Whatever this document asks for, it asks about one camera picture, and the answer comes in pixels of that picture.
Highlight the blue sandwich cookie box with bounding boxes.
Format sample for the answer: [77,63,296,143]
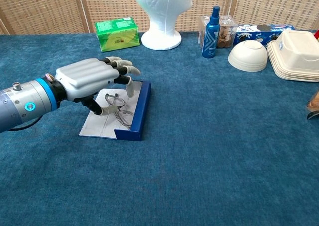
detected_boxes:
[234,24,296,47]

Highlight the blue spray bottle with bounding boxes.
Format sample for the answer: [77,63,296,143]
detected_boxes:
[201,6,221,59]

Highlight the bread in clear bag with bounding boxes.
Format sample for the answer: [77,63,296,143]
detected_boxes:
[305,90,319,121]

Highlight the blue table cloth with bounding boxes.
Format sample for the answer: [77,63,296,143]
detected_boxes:
[0,31,319,226]

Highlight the stack of white trays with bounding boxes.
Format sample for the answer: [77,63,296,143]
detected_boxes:
[267,40,319,83]

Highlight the small beige pulp lunch box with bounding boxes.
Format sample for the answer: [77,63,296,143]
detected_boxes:
[274,30,319,65]

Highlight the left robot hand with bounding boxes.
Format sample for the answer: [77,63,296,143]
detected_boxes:
[51,56,141,116]

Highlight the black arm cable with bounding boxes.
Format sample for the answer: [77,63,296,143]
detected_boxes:
[7,116,43,132]

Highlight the thin-framed eyeglasses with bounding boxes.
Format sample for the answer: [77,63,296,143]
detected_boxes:
[104,93,135,131]

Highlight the blue and white glasses case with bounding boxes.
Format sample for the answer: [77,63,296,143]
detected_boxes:
[79,80,152,142]

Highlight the white upturned bowl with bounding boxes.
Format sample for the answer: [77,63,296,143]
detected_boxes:
[227,40,268,73]

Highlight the green cardboard box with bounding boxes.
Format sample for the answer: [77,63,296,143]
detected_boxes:
[94,17,140,53]

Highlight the white foam mannequin head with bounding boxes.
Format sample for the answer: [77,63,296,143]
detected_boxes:
[130,0,194,51]

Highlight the clear plastic cookie box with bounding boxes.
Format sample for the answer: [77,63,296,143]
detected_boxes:
[198,15,239,49]

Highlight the woven bamboo folding screen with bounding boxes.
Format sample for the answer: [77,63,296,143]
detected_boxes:
[0,0,319,36]

